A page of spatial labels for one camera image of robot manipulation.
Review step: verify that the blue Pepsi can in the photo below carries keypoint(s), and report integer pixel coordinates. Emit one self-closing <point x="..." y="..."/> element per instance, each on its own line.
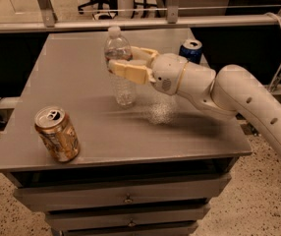
<point x="192" y="50"/>

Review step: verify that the gold soda can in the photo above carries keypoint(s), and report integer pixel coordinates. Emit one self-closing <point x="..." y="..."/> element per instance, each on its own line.
<point x="56" y="130"/>

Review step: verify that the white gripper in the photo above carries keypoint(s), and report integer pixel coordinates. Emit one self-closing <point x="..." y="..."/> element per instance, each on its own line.
<point x="167" y="72"/>

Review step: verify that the clear plastic water bottle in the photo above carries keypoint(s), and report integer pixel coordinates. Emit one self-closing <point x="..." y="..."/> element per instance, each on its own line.
<point x="117" y="52"/>

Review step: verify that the grey metal railing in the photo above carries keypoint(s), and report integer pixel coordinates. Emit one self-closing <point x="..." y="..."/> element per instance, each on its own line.
<point x="62" y="15"/>

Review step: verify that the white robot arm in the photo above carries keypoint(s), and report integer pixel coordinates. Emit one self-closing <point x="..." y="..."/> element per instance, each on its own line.
<point x="222" y="95"/>

